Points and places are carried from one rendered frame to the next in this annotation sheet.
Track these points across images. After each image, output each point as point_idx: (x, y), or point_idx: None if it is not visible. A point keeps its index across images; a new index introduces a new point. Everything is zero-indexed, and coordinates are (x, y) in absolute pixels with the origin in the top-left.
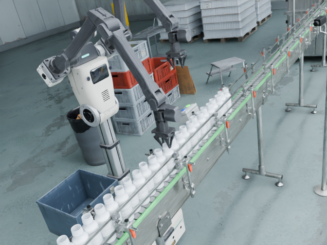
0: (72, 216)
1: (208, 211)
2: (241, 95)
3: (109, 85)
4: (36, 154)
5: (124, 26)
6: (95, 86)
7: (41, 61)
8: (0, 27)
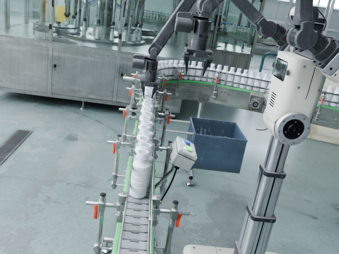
0: (192, 117)
1: None
2: (125, 210)
3: (278, 91)
4: None
5: (294, 18)
6: (273, 78)
7: None
8: None
